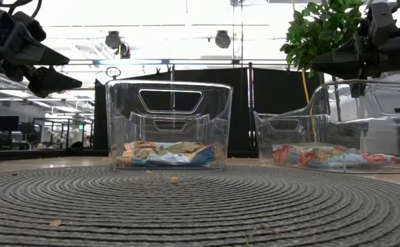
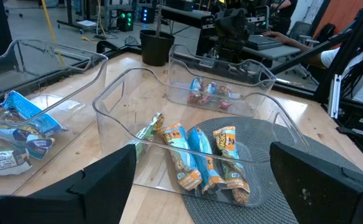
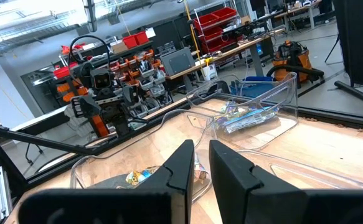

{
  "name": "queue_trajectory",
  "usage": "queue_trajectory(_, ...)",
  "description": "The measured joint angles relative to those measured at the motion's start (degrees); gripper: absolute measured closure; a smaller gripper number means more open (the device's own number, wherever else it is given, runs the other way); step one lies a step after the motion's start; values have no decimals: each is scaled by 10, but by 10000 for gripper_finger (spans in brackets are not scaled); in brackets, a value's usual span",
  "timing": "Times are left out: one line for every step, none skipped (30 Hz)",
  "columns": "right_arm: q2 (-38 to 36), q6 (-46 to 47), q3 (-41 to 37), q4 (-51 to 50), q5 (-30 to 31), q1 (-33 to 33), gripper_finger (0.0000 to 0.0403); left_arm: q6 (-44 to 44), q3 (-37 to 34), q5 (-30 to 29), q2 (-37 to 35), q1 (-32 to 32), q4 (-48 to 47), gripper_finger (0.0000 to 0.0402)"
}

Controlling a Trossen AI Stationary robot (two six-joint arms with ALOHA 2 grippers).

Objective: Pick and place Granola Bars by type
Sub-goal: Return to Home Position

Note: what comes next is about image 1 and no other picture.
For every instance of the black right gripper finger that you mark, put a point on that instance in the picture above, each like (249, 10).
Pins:
(343, 58)

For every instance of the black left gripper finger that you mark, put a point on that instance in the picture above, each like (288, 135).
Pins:
(52, 82)
(31, 48)

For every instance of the red granola bar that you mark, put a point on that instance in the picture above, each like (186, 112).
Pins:
(374, 158)
(289, 156)

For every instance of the granola crumb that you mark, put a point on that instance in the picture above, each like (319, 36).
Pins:
(174, 180)
(56, 222)

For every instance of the green potted plant black pot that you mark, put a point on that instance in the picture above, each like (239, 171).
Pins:
(316, 31)

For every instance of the black computer monitor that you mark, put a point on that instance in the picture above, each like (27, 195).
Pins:
(7, 123)

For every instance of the black round ceiling spotlight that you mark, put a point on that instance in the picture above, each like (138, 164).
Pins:
(222, 38)
(113, 39)
(125, 51)

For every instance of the black curtain partition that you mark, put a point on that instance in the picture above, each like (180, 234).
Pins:
(275, 92)

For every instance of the clear plastic bin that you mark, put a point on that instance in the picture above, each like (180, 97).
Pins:
(282, 133)
(220, 137)

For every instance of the curtain support stand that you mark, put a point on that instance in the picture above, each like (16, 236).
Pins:
(251, 103)
(172, 72)

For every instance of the grey round woven placemat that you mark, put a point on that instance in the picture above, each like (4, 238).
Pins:
(199, 212)

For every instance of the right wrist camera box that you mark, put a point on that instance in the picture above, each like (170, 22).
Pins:
(381, 20)

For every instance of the black workstation frame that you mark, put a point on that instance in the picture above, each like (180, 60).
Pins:
(66, 132)

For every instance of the black metal table frame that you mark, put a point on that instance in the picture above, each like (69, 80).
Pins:
(31, 156)

